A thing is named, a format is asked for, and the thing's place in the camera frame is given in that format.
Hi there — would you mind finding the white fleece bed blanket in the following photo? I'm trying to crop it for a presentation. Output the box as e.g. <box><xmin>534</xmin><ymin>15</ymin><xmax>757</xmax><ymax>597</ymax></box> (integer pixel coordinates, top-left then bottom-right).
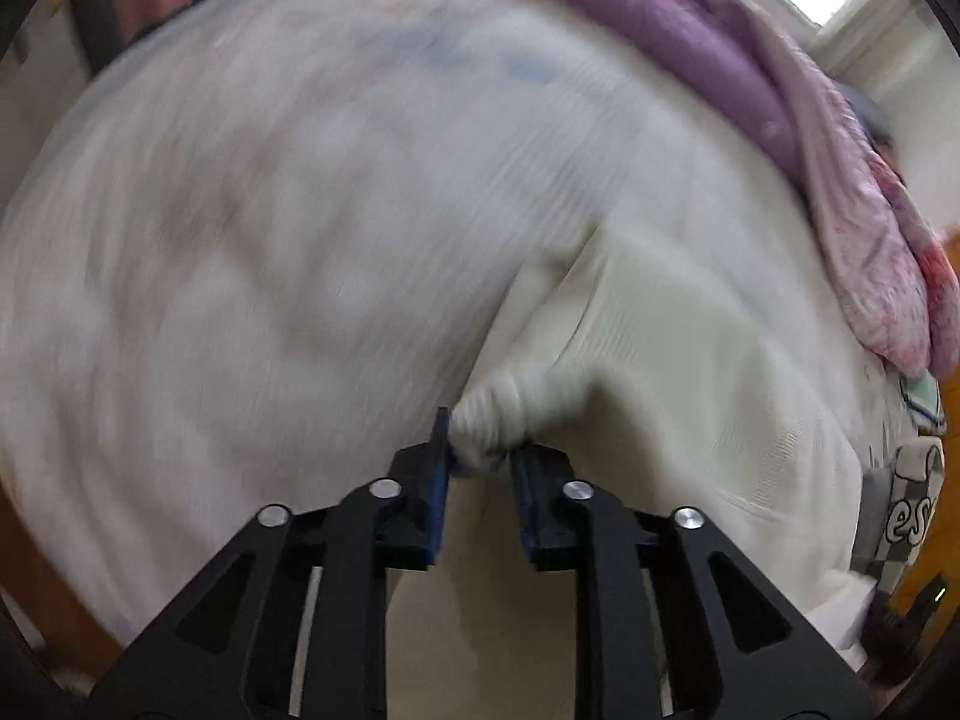
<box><xmin>0</xmin><ymin>0</ymin><xmax>932</xmax><ymax>653</ymax></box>

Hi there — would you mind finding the white waffle-knit sweater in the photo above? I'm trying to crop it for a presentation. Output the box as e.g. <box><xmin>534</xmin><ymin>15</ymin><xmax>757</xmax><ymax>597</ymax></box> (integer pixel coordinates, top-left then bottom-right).
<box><xmin>380</xmin><ymin>227</ymin><xmax>875</xmax><ymax>720</ymax></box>

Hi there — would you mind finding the pink purple floral quilt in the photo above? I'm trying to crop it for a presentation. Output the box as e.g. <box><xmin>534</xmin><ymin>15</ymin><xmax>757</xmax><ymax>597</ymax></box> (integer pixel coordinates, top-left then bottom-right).
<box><xmin>440</xmin><ymin>0</ymin><xmax>960</xmax><ymax>380</ymax></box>

